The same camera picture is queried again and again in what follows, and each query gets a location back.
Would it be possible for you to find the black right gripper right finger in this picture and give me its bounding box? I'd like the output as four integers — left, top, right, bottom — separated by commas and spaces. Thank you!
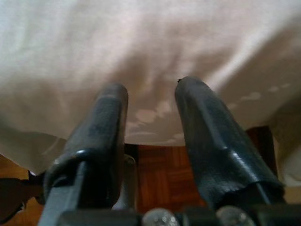
174, 76, 285, 210

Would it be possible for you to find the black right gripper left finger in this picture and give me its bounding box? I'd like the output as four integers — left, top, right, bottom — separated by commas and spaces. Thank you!
43, 82, 129, 210

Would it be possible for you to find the grey floral bed sheet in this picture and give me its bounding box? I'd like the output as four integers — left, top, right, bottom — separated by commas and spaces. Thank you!
0, 0, 301, 181

